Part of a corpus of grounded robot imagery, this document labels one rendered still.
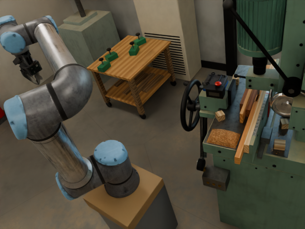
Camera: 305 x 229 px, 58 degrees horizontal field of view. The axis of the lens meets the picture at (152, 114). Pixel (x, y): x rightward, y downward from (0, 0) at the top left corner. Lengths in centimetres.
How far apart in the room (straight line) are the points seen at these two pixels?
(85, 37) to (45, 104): 242
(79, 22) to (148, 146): 160
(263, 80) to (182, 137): 135
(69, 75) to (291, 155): 95
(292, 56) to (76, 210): 185
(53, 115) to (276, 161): 93
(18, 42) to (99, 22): 206
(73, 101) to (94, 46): 249
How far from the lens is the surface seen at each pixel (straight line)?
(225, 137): 118
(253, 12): 105
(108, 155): 129
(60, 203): 244
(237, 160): 111
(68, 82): 80
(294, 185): 143
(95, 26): 324
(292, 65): 115
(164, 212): 175
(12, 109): 80
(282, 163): 132
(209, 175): 144
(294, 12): 105
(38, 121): 79
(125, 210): 143
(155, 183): 147
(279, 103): 118
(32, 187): 269
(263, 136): 129
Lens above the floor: 181
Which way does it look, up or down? 41 degrees down
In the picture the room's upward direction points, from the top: 17 degrees counter-clockwise
